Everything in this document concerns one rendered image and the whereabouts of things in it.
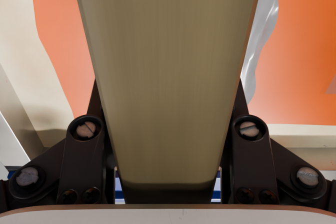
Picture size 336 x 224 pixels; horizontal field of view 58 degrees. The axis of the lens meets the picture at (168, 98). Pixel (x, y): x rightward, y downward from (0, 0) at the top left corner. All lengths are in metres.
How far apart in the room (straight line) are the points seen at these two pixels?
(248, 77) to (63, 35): 0.18
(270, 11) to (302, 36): 0.05
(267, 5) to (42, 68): 0.22
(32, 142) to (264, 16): 0.30
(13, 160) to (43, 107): 0.08
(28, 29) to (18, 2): 0.03
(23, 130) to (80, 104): 0.07
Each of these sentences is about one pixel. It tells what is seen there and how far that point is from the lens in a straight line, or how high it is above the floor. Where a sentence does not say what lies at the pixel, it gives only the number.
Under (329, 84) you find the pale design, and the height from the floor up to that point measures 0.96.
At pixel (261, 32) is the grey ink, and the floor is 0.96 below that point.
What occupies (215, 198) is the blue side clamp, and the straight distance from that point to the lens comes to 0.43.
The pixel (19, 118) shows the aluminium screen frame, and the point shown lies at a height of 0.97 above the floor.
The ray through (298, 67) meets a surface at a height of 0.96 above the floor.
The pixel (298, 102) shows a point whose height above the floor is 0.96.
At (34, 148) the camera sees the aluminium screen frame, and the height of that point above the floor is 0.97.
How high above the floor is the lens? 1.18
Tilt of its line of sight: 43 degrees down
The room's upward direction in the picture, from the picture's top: 180 degrees clockwise
